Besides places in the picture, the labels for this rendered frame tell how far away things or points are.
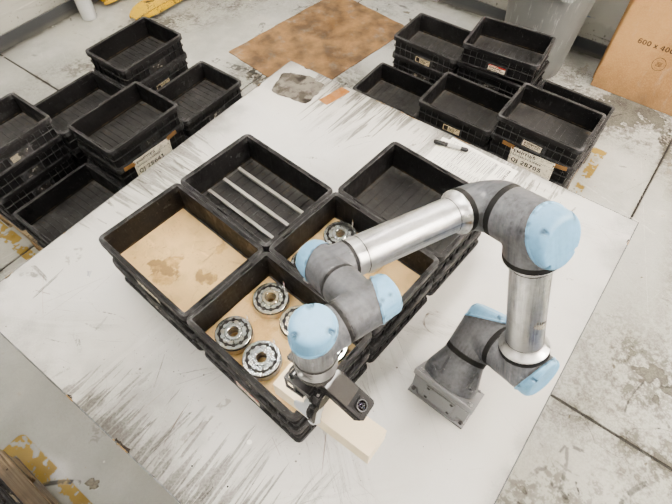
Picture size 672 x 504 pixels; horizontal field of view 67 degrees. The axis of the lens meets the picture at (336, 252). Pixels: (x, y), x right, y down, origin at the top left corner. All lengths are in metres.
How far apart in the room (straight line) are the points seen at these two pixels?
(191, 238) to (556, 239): 1.09
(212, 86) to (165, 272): 1.55
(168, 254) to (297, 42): 2.55
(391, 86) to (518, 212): 2.16
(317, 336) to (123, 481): 1.65
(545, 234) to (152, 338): 1.17
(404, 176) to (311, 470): 0.98
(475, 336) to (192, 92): 2.11
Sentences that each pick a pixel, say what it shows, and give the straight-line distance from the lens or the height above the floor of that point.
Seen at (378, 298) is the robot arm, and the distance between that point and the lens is 0.80.
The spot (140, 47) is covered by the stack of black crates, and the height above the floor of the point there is 0.49.
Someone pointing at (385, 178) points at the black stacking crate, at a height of 0.83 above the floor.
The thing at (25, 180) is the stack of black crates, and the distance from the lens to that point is 2.77.
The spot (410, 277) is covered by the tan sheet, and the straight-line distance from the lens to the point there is 1.53.
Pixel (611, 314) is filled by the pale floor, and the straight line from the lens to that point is 2.71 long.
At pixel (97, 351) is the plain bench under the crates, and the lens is 1.70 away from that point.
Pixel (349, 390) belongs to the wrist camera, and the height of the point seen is 1.24.
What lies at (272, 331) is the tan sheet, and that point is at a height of 0.83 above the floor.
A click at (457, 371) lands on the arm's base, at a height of 0.87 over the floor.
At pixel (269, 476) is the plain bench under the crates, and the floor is 0.70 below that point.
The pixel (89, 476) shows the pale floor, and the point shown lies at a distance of 2.36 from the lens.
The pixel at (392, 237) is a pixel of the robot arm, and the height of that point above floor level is 1.36.
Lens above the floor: 2.11
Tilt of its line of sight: 55 degrees down
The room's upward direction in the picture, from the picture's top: straight up
